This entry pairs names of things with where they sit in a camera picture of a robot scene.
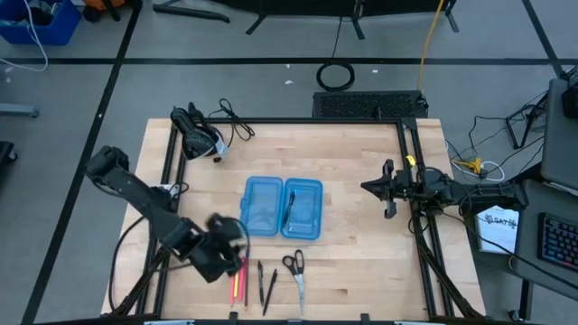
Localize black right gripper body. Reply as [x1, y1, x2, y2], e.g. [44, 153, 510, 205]
[383, 158, 415, 219]

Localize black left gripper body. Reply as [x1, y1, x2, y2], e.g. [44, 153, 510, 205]
[193, 241, 247, 284]

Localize blue plastic supply box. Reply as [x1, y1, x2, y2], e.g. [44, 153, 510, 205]
[238, 175, 324, 241]

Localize black-handled scissors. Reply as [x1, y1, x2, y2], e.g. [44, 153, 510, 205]
[282, 248, 307, 316]

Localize black perforated computer case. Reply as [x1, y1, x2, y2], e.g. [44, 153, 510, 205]
[312, 90, 429, 121]

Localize white paper sheet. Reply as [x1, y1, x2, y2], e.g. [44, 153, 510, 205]
[476, 205, 520, 255]

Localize black floor stand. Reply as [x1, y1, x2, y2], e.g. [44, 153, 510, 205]
[505, 102, 543, 150]

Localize grey keyboard desk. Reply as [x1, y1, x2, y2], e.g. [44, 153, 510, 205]
[508, 179, 578, 302]

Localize backdrop stand pole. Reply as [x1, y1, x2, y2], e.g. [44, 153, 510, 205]
[350, 0, 367, 42]
[443, 0, 461, 33]
[246, 12, 273, 36]

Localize black backlit keyboard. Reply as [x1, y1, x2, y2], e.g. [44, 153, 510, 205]
[536, 211, 578, 274]

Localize black backdrop curtain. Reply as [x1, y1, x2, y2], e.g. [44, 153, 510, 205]
[211, 0, 452, 18]

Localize black device on desk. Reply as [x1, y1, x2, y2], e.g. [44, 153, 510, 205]
[561, 66, 578, 120]

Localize black floor object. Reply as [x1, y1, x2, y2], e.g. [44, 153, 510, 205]
[0, 140, 19, 184]

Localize grey floor object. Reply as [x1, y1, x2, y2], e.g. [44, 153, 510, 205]
[0, 103, 40, 119]

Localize blue storage bin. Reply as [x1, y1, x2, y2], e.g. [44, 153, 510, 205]
[0, 0, 83, 46]

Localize orange bag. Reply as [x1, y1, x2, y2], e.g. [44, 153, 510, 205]
[82, 0, 136, 23]

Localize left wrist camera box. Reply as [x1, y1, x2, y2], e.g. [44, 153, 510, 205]
[205, 213, 245, 243]

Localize black tangled cables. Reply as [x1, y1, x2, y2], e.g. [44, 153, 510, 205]
[444, 89, 550, 181]

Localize white looped cable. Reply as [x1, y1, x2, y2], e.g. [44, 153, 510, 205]
[478, 160, 506, 182]

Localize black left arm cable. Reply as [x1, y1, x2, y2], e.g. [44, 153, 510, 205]
[107, 215, 145, 312]

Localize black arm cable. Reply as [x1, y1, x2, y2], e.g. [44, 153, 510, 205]
[408, 209, 578, 281]
[107, 215, 145, 312]

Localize black aluminium table frame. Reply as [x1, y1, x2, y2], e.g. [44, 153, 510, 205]
[107, 116, 487, 320]

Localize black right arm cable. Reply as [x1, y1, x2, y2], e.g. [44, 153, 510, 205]
[408, 209, 578, 281]

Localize black coiled cable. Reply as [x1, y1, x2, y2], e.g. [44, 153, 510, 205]
[315, 61, 357, 93]

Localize black lamp cable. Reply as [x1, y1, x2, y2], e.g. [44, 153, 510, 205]
[207, 97, 256, 148]

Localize black straight floor cable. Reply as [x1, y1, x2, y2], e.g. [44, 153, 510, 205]
[331, 15, 343, 60]

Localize yellow hanging cable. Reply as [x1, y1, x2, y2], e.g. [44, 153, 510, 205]
[417, 0, 447, 91]

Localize white floor cable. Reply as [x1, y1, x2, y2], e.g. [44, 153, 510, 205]
[0, 0, 50, 73]

